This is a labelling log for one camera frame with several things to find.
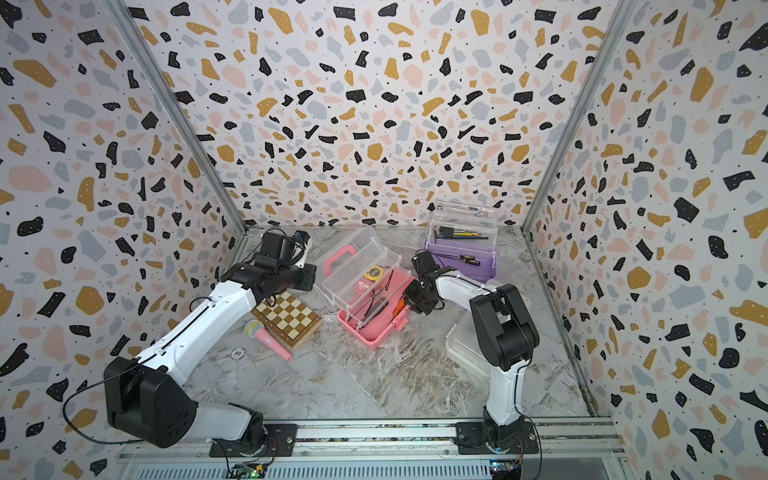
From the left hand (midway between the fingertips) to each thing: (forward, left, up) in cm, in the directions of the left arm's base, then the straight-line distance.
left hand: (317, 272), depth 83 cm
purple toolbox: (+36, -48, -12) cm, 61 cm away
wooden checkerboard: (-5, +12, -17) cm, 22 cm away
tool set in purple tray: (+26, -40, -12) cm, 50 cm away
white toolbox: (-18, -40, -8) cm, 44 cm away
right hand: (0, -24, -17) cm, 30 cm away
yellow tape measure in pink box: (+6, -15, -9) cm, 18 cm away
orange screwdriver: (0, -23, -19) cm, 29 cm away
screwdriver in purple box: (+20, -48, -19) cm, 55 cm away
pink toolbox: (+4, -12, -8) cm, 15 cm away
